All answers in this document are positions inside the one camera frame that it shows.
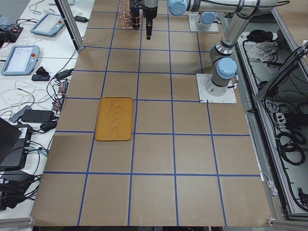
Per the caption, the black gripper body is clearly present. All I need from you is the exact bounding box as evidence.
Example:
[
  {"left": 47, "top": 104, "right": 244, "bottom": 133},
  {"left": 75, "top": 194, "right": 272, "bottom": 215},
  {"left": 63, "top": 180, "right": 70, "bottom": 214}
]
[{"left": 142, "top": 0, "right": 158, "bottom": 20}]

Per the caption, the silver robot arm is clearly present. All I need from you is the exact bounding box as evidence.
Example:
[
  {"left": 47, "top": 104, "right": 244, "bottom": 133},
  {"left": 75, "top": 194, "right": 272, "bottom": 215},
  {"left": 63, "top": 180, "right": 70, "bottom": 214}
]
[
  {"left": 167, "top": 0, "right": 278, "bottom": 89},
  {"left": 198, "top": 12, "right": 217, "bottom": 27}
]

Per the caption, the dark wine bottle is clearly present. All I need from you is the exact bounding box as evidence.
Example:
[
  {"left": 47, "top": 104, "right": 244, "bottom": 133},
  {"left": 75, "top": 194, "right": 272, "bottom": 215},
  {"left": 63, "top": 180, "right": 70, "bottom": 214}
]
[{"left": 129, "top": 0, "right": 141, "bottom": 29}]

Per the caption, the wooden tray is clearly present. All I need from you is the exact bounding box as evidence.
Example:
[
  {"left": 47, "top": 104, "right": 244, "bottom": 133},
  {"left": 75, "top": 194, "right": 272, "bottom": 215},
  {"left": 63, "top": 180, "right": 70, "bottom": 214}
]
[{"left": 95, "top": 97, "right": 134, "bottom": 141}]

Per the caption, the black power adapter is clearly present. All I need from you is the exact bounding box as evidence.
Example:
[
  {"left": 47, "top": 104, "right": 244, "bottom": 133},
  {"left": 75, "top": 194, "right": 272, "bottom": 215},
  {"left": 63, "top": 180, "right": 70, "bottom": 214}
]
[{"left": 74, "top": 15, "right": 89, "bottom": 23}]

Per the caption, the blue teach pendant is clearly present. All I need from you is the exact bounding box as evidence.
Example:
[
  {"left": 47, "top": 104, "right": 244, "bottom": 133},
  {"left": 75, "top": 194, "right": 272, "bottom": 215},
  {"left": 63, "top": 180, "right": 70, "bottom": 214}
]
[
  {"left": 30, "top": 13, "right": 65, "bottom": 37},
  {"left": 1, "top": 45, "right": 40, "bottom": 76}
]

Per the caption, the white crumpled cloth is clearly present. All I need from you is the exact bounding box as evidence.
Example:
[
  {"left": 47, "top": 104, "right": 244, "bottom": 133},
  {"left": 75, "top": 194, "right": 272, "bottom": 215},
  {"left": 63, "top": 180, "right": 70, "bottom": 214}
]
[{"left": 247, "top": 41, "right": 277, "bottom": 62}]

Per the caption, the black power brick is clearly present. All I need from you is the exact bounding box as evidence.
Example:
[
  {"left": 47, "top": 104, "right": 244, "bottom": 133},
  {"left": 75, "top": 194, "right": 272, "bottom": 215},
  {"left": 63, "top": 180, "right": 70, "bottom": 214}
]
[{"left": 21, "top": 109, "right": 54, "bottom": 123}]

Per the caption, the black laptop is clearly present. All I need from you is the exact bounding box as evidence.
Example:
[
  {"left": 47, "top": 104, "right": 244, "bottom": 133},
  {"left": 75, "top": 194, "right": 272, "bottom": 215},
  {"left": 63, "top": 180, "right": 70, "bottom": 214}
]
[{"left": 0, "top": 119, "right": 32, "bottom": 171}]

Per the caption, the copper wire wine basket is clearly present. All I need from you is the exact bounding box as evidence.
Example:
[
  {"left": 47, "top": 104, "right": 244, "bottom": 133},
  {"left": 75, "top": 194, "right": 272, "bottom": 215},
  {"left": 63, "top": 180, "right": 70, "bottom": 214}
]
[{"left": 118, "top": 0, "right": 141, "bottom": 29}]

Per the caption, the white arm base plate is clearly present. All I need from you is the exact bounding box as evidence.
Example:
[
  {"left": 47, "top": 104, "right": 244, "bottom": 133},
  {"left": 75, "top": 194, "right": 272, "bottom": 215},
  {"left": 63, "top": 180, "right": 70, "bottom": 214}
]
[
  {"left": 188, "top": 12, "right": 219, "bottom": 34},
  {"left": 196, "top": 74, "right": 237, "bottom": 104}
]

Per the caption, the aluminium frame post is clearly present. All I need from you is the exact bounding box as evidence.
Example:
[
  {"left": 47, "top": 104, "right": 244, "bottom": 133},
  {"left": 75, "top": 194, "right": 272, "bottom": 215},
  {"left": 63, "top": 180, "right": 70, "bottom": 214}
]
[{"left": 55, "top": 0, "right": 84, "bottom": 52}]

